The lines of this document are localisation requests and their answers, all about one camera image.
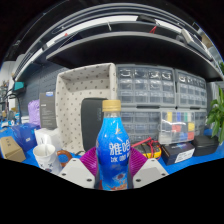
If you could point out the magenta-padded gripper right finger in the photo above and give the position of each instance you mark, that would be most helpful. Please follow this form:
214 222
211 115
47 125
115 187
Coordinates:
149 171

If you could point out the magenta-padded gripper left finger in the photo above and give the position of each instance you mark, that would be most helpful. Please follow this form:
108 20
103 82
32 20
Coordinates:
77 173

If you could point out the blue drink bottle gold cap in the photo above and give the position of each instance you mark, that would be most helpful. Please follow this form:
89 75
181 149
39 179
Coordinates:
113 150

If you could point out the yellow multimeter red leads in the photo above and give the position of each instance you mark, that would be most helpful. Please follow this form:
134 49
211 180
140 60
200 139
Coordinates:
148 150

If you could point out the black box white label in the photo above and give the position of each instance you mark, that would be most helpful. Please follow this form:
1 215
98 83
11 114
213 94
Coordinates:
178 154

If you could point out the small white box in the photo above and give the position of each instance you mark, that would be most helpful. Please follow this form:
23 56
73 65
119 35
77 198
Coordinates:
48 137

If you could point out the grey small-parts drawer cabinet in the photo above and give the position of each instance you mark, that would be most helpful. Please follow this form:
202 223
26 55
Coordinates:
145 86
190 90
141 123

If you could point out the black rectangular case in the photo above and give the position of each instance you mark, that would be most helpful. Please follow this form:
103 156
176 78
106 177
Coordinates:
91 123

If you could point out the clear organiser coloured parts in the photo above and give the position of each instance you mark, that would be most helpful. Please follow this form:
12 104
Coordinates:
178 126

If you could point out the flat black case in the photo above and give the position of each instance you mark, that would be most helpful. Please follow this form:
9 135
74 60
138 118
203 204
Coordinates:
205 145

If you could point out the blue carton box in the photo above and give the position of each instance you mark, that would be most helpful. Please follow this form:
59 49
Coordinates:
25 136

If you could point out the dark grey upright box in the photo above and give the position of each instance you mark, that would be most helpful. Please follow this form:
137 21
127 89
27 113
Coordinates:
47 111

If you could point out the brown cardboard box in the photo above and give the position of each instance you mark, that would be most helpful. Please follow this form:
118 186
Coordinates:
11 150

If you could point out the white dotted storage bin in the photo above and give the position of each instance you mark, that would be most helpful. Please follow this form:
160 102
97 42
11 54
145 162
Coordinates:
71 100

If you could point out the purple plastic bag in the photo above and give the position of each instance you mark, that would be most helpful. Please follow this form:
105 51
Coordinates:
34 113

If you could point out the green potted plant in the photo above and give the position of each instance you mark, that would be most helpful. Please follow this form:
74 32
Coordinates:
216 116

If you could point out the white grey oscilloscope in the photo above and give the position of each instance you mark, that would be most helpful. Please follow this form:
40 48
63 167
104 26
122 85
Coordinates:
188 36

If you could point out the black wall shelf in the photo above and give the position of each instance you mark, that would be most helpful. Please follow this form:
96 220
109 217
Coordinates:
133 50

